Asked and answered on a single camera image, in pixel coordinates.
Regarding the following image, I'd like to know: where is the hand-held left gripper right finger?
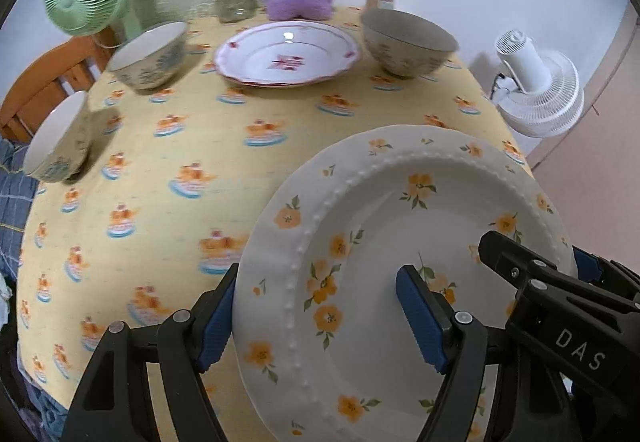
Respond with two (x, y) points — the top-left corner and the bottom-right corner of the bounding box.
(395, 264), (571, 442)

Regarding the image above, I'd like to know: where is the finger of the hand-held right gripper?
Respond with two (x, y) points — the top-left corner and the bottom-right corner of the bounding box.
(477, 230), (563, 305)
(571, 246), (640, 311)

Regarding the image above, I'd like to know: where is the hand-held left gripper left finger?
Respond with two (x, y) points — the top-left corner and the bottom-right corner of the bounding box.
(70, 263), (240, 442)

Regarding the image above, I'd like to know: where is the orange floral white plate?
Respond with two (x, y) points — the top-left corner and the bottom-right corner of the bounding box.
(231, 124), (576, 442)

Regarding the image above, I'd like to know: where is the blue floral ceramic bowl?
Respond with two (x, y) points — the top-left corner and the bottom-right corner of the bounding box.
(22, 90), (93, 183)
(107, 22), (190, 91)

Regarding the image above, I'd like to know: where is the red patterned white plate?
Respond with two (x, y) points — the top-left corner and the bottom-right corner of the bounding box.
(214, 20), (362, 87)

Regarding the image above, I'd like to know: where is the beige door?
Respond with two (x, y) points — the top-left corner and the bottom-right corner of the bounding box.
(520, 2), (640, 273)

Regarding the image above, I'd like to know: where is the white desk fan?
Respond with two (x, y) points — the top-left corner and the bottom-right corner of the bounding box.
(492, 29), (586, 139)

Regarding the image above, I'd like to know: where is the yellow printed tablecloth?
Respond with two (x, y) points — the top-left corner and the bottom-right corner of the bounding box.
(15, 4), (536, 442)

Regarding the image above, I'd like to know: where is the blue plaid cloth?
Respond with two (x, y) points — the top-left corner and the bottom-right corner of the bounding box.
(0, 137), (48, 283)

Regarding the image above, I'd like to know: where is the beige floral ceramic bowl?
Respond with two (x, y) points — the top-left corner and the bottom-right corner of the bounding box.
(360, 9), (460, 79)

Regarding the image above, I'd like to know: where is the black fan cable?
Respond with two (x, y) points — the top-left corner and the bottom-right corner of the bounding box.
(487, 72), (511, 103)

